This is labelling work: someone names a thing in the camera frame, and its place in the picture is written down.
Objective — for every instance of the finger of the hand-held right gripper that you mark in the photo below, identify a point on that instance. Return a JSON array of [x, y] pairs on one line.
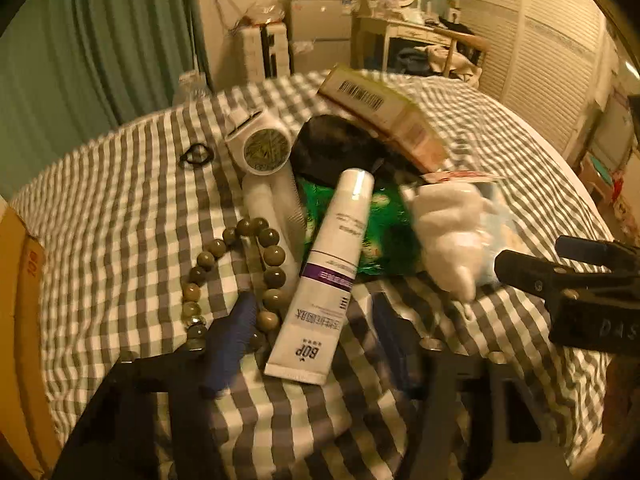
[[600, 255], [530, 272]]

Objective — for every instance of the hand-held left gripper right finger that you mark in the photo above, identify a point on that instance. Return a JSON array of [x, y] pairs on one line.
[[394, 342]]

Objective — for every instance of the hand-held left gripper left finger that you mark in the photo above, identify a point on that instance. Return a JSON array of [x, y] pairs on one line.
[[231, 340]]

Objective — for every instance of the white tube with purple band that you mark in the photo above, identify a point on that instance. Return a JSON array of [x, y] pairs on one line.
[[320, 285]]

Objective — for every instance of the green foil packet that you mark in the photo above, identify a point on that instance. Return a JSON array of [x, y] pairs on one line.
[[385, 240]]

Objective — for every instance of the brown cardboard box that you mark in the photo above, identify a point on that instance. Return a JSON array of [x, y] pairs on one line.
[[20, 335]]

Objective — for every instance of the white plush toy in bag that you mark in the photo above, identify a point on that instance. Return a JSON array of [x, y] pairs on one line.
[[445, 240]]

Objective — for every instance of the small red white packet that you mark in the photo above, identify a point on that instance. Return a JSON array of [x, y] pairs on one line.
[[450, 176]]

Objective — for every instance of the grey checkered blanket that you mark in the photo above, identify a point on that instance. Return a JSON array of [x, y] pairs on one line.
[[125, 220]]

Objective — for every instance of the white fabric shaver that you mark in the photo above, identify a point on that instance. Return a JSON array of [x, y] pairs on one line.
[[262, 147]]

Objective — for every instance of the black pouch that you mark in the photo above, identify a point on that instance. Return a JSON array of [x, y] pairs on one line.
[[330, 150]]

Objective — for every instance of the white louvered wardrobe doors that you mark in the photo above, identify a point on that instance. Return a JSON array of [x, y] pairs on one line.
[[545, 50]]

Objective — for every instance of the cream cloth on chair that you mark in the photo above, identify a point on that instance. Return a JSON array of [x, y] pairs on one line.
[[445, 60]]

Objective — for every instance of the wooden chair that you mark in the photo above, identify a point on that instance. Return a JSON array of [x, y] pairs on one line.
[[475, 42]]

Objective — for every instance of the paper box with barcode label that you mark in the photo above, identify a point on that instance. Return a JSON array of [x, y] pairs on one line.
[[370, 95]]

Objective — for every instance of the clear plastic water bottle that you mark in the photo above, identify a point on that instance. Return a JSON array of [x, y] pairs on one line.
[[195, 87]]

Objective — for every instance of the black garment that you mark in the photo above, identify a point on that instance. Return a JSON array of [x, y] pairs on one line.
[[457, 26]]

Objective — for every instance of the cream vanity desk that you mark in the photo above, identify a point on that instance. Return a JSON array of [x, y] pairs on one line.
[[380, 25]]

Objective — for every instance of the green curtain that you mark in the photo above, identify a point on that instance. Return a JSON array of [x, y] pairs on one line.
[[100, 60]]

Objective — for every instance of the silver mini fridge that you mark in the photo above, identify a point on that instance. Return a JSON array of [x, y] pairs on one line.
[[322, 30]]

